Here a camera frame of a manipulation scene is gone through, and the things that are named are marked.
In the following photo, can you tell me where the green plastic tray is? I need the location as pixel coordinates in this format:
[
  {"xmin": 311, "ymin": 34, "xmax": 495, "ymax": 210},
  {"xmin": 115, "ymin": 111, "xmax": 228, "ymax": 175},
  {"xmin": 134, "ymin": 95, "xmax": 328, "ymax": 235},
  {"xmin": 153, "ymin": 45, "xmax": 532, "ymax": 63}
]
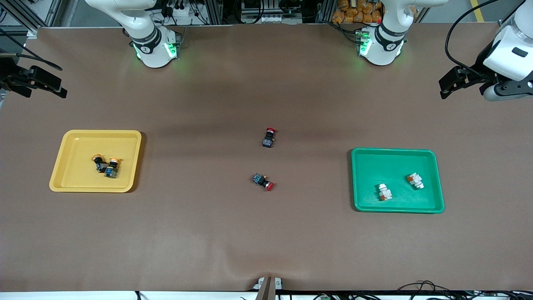
[{"xmin": 351, "ymin": 148, "xmax": 445, "ymax": 214}]

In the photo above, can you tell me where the yellow plastic tray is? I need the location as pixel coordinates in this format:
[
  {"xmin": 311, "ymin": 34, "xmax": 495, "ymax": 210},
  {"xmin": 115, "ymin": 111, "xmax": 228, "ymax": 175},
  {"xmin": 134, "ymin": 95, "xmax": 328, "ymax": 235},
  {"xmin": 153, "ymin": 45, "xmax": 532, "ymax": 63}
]
[{"xmin": 49, "ymin": 130, "xmax": 143, "ymax": 193}]

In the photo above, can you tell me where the pile of orange items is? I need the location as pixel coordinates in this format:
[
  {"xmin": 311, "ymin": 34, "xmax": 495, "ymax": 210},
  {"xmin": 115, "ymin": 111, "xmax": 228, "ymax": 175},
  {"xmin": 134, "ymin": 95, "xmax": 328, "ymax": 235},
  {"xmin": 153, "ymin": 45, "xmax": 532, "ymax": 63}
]
[{"xmin": 332, "ymin": 0, "xmax": 383, "ymax": 24}]

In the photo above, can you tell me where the white power strip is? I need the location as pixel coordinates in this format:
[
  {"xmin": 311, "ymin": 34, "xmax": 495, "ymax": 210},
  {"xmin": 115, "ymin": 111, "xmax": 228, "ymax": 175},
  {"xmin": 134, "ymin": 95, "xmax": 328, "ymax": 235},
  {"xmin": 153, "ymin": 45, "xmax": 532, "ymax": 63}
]
[{"xmin": 164, "ymin": 3, "xmax": 197, "ymax": 19}]

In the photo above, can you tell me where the red-capped black push button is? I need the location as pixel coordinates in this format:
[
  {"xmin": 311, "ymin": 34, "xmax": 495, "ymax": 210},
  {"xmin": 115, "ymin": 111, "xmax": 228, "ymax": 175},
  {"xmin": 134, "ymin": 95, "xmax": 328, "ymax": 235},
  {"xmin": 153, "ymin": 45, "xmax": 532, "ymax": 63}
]
[
  {"xmin": 252, "ymin": 173, "xmax": 275, "ymax": 192},
  {"xmin": 262, "ymin": 127, "xmax": 278, "ymax": 149}
]

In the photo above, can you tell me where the electronics control box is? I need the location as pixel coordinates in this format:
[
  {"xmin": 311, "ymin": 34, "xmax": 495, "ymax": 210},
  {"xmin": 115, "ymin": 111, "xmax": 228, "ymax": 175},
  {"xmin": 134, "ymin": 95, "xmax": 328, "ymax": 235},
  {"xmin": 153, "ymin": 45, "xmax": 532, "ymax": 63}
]
[{"xmin": 239, "ymin": 0, "xmax": 304, "ymax": 25}]

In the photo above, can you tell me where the brown table mat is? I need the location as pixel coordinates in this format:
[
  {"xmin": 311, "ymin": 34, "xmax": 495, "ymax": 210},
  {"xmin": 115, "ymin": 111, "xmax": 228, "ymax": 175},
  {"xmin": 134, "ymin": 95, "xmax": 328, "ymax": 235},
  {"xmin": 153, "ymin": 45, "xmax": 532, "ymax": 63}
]
[{"xmin": 0, "ymin": 23, "xmax": 533, "ymax": 292}]

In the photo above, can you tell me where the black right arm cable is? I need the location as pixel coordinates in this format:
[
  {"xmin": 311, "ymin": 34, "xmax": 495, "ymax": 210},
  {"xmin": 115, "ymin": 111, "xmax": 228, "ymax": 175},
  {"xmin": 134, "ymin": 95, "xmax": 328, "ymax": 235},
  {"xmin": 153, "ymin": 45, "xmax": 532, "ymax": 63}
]
[{"xmin": 0, "ymin": 25, "xmax": 64, "ymax": 72}]

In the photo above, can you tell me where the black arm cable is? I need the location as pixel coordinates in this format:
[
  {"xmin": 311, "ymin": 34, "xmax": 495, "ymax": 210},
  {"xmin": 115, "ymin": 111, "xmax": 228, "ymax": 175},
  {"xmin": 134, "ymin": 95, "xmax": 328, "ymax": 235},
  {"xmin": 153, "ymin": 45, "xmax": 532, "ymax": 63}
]
[
  {"xmin": 0, "ymin": 25, "xmax": 64, "ymax": 72},
  {"xmin": 445, "ymin": 0, "xmax": 500, "ymax": 75}
]

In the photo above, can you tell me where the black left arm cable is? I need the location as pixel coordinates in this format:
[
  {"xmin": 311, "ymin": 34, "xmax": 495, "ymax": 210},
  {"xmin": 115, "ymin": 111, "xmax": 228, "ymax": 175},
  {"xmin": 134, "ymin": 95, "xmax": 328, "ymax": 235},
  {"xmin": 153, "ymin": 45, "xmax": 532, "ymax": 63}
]
[{"xmin": 445, "ymin": 0, "xmax": 500, "ymax": 75}]

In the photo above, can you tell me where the aluminium frame profile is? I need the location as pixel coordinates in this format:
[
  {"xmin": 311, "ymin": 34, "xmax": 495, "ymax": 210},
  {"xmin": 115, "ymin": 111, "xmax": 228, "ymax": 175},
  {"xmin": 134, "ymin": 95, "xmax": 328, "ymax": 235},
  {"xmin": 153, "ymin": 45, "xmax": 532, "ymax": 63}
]
[{"xmin": 0, "ymin": 0, "xmax": 80, "ymax": 39}]

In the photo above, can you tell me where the black cable bundle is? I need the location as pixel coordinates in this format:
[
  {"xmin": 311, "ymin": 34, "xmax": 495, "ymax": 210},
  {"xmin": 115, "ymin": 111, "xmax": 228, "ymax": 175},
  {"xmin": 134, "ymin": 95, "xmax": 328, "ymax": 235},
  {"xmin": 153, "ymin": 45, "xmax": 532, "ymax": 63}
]
[{"xmin": 396, "ymin": 280, "xmax": 533, "ymax": 300}]

